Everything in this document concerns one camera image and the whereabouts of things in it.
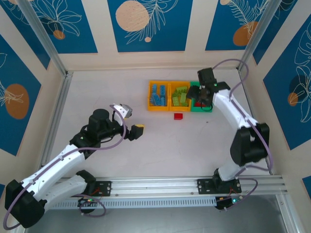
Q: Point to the red lego brick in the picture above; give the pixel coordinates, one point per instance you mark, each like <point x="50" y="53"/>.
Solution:
<point x="178" y="116"/>
<point x="199" y="104"/>

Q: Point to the blue lego brick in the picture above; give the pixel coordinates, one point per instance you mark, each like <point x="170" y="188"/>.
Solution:
<point x="154" y="88"/>
<point x="153" y="99"/>
<point x="162" y="101"/>
<point x="162" y="90"/>

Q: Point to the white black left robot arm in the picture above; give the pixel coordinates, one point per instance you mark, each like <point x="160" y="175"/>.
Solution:
<point x="56" y="162"/>

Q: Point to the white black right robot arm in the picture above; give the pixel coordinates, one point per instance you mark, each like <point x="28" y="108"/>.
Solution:
<point x="233" y="114"/>

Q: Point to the green plastic bin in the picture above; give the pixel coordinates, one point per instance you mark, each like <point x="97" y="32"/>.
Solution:
<point x="193" y="109"/>

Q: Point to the yellow bin for blue bricks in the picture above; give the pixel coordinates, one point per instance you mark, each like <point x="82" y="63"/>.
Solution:
<point x="158" y="108"/>

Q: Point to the yellow bin for green bricks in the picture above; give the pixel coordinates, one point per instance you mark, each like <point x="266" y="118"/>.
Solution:
<point x="179" y="108"/>

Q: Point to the small green lego brick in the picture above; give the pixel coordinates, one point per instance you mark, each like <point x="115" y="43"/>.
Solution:
<point x="175" y="93"/>

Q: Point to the electronics board with LED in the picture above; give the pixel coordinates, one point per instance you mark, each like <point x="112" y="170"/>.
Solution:
<point x="226" y="204"/>
<point x="87" y="202"/>

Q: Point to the aluminium side rail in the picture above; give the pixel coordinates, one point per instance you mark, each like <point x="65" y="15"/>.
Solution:
<point x="53" y="126"/>

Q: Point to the long aluminium base rail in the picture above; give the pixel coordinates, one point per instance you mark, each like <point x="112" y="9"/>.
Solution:
<point x="155" y="185"/>

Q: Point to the aluminium frame post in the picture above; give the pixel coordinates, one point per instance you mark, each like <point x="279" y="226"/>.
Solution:
<point x="41" y="31"/>
<point x="263" y="36"/>

